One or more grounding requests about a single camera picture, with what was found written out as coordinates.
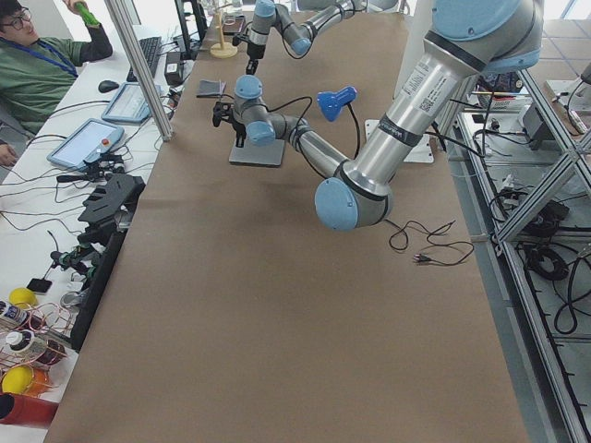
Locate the person in green jacket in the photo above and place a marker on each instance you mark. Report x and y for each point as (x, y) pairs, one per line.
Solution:
(36, 71)

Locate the copper wire bottle rack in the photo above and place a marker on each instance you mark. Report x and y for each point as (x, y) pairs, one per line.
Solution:
(25, 340)

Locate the near teach pendant tablet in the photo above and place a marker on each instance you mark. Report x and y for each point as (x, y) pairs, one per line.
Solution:
(86, 144)

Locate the black power adapter box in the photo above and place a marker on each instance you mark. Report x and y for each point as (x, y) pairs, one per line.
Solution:
(173, 68)

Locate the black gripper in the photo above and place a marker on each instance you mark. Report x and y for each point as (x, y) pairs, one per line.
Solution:
(253, 49)
(238, 126)

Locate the far teach pendant tablet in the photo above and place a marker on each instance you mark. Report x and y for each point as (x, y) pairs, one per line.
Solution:
(128, 106)

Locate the yellow ball lower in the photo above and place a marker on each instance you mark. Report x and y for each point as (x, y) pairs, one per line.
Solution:
(17, 379)

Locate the folded grey cloth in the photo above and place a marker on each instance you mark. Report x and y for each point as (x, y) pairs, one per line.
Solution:
(210, 88)

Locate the grey laptop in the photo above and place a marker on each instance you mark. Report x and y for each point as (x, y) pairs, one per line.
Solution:
(250, 154)

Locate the aluminium frame post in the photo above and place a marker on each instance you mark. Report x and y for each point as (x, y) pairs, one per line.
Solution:
(124, 27)

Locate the red cylinder container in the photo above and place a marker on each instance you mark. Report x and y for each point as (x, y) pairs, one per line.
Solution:
(27, 411)

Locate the black plastic bracket stack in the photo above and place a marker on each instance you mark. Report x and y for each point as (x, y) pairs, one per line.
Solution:
(119, 194)

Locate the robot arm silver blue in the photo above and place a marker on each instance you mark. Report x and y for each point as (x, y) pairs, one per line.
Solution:
(466, 38)
(299, 38)

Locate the wooden mug tree stand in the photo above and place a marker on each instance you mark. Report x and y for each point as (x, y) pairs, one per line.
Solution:
(223, 12)

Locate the black tray with frame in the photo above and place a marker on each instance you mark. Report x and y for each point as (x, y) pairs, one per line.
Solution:
(233, 25)

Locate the black computer mouse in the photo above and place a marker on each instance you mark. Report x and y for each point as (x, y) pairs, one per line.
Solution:
(107, 85)

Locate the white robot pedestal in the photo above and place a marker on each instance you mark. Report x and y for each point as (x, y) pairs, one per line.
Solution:
(420, 91)

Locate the yellow ball upper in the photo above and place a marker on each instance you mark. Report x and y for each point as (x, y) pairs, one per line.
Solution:
(23, 297)

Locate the yellow ball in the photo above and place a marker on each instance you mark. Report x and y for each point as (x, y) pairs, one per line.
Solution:
(17, 379)
(23, 297)

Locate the teach pendant tablet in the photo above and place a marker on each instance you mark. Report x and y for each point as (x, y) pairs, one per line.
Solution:
(128, 106)
(86, 144)

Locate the black keyboard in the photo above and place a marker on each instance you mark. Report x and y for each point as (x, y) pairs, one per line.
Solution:
(150, 49)

